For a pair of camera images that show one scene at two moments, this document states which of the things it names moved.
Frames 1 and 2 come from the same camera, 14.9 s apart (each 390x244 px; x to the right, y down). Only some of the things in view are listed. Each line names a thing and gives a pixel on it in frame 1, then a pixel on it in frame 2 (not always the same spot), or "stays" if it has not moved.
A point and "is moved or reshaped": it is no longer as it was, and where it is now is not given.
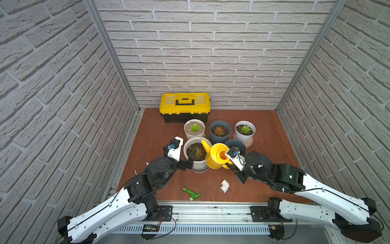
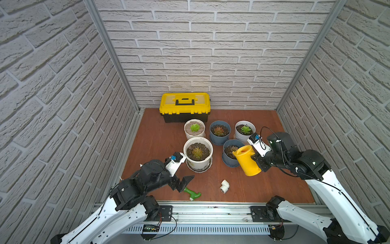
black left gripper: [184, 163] → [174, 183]
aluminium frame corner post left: [91, 7] stays
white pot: [244, 131] stays
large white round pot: [199, 164] stays
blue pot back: [219, 131] stays
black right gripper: [237, 174] → [257, 157]
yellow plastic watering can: [216, 157] is moved or reshaped
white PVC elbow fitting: [225, 186] stays
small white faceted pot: [194, 127] stays
